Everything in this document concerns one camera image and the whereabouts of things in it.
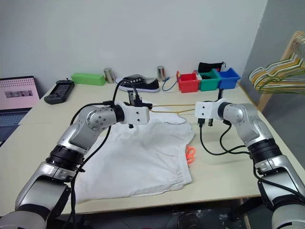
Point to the bunch of clothes hangers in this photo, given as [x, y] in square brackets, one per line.
[274, 65]

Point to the silver metal can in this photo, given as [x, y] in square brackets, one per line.
[109, 75]
[161, 73]

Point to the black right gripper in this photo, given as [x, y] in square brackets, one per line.
[210, 122]

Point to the dark round object under table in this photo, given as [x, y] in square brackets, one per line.
[189, 220]

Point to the green plastic box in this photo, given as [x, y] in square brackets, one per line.
[88, 79]

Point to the black cloth pouch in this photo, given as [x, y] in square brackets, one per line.
[209, 66]

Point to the open laptop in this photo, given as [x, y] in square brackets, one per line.
[16, 95]

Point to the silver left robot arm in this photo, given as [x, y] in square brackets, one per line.
[95, 119]

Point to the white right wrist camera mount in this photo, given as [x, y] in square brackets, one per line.
[209, 109]

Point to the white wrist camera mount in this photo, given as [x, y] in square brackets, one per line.
[209, 109]
[141, 117]

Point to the blue plastic bin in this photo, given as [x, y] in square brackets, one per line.
[228, 78]

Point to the white shorts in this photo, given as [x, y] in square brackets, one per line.
[143, 155]

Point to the black table leg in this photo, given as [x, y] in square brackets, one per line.
[245, 208]

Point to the green plastic bin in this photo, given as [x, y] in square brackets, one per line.
[209, 81]

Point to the black handheld controller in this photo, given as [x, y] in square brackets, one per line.
[59, 91]

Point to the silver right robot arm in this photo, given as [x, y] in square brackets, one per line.
[247, 119]

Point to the black canvas sneaker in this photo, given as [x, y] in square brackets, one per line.
[143, 84]

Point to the red plastic bin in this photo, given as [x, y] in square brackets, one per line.
[189, 83]

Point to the wooden hanger rack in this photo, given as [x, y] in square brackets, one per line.
[265, 100]

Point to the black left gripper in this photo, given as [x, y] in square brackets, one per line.
[145, 105]

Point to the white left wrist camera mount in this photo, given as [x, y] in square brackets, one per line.
[141, 117]

